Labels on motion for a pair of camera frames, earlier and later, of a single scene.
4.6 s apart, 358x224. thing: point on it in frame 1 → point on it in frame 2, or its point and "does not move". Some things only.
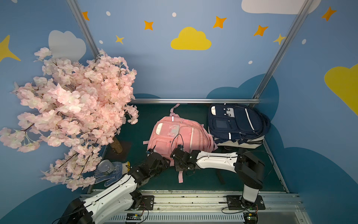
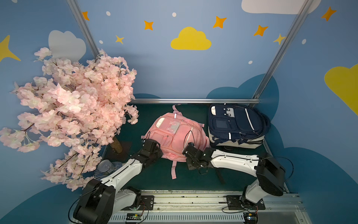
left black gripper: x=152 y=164 → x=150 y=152
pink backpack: x=168 y=134 does not move
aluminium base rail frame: x=211 y=209 does not move
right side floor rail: x=275 y=167 does not move
